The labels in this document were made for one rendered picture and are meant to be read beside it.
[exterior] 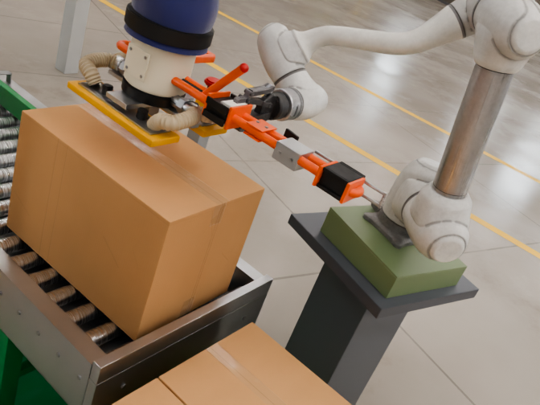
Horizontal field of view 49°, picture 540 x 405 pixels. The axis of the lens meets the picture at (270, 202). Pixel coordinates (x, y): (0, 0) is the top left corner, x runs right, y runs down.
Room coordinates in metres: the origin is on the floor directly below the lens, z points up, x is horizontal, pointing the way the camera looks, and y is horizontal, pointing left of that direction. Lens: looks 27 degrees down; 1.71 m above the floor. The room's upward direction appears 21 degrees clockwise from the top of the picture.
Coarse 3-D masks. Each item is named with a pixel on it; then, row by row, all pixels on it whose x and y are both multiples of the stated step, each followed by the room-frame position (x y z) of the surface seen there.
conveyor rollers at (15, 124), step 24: (0, 120) 2.09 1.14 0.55; (0, 144) 1.91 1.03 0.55; (0, 168) 1.82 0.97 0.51; (0, 192) 1.63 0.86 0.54; (0, 216) 1.55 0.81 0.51; (0, 240) 1.39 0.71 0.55; (24, 264) 1.34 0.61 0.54; (72, 288) 1.31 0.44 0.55; (72, 312) 1.22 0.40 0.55; (96, 312) 1.26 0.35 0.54; (96, 336) 1.17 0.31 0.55
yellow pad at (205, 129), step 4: (200, 124) 1.48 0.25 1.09; (204, 124) 1.49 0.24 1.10; (208, 124) 1.50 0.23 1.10; (212, 124) 1.51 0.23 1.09; (216, 124) 1.53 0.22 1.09; (196, 128) 1.47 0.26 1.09; (200, 128) 1.47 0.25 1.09; (204, 128) 1.47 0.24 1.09; (208, 128) 1.48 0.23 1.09; (212, 128) 1.49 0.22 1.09; (216, 128) 1.51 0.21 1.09; (220, 128) 1.52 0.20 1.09; (196, 132) 1.47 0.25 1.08; (200, 132) 1.46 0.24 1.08; (204, 132) 1.46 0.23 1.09; (208, 132) 1.47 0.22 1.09; (212, 132) 1.48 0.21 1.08; (216, 132) 1.50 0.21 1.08; (220, 132) 1.51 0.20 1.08; (224, 132) 1.53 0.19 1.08; (204, 136) 1.46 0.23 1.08; (208, 136) 1.47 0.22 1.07
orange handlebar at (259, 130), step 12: (120, 48) 1.52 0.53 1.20; (204, 60) 1.69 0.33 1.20; (180, 84) 1.41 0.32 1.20; (204, 96) 1.38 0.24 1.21; (240, 120) 1.32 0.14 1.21; (252, 120) 1.35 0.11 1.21; (252, 132) 1.30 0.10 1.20; (264, 132) 1.30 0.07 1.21; (276, 132) 1.33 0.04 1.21; (312, 156) 1.27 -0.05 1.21; (312, 168) 1.21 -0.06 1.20; (360, 192) 1.18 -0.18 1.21
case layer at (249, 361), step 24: (240, 336) 1.38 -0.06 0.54; (264, 336) 1.42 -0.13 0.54; (192, 360) 1.21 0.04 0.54; (216, 360) 1.25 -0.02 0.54; (240, 360) 1.28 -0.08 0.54; (264, 360) 1.32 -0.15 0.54; (288, 360) 1.35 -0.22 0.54; (168, 384) 1.10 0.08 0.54; (192, 384) 1.13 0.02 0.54; (216, 384) 1.16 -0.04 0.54; (240, 384) 1.19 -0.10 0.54; (264, 384) 1.23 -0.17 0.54; (288, 384) 1.26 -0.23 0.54; (312, 384) 1.29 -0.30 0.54
